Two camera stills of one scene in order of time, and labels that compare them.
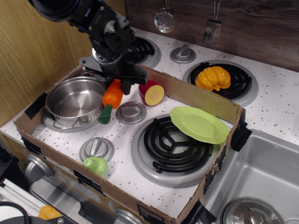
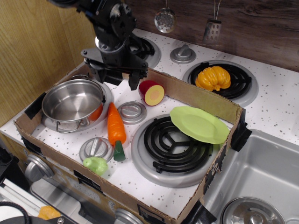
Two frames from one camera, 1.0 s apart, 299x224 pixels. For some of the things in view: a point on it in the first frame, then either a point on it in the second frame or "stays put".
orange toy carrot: (111, 99) → (116, 132)
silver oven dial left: (36, 168) stays put
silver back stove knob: (183, 55) stays put
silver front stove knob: (97, 147) stays put
